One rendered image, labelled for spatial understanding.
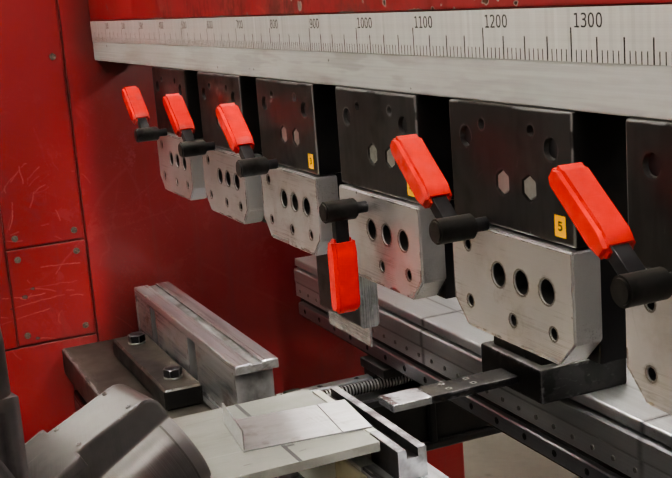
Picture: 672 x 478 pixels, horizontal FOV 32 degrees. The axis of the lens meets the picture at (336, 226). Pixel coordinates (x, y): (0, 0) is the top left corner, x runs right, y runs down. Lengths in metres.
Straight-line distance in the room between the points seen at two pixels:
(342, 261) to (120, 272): 1.04
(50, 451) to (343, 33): 0.51
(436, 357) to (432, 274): 0.63
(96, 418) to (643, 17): 0.36
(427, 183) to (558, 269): 0.12
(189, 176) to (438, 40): 0.67
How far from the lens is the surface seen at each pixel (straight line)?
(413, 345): 1.59
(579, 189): 0.66
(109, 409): 0.61
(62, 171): 1.93
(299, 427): 1.16
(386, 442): 1.11
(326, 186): 1.08
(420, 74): 0.88
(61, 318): 1.97
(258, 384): 1.50
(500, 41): 0.78
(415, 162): 0.82
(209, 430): 1.18
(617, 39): 0.68
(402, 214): 0.92
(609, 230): 0.64
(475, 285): 0.84
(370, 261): 0.99
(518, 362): 1.25
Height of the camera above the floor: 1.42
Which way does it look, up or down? 12 degrees down
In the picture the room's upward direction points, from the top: 4 degrees counter-clockwise
